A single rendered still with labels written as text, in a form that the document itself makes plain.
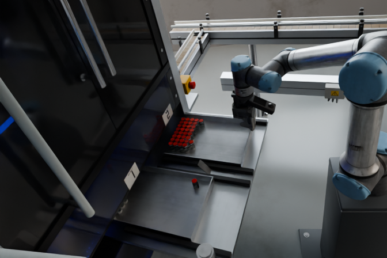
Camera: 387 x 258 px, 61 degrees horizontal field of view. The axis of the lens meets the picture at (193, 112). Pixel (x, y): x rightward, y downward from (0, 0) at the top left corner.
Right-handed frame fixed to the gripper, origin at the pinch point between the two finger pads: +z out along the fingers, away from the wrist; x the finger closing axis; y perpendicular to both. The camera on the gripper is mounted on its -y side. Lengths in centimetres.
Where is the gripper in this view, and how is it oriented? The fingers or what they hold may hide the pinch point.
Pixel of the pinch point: (253, 128)
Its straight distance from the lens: 143.6
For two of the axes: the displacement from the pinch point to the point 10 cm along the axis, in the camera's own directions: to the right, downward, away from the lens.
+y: -9.2, -0.8, 3.8
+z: 2.0, 7.4, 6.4
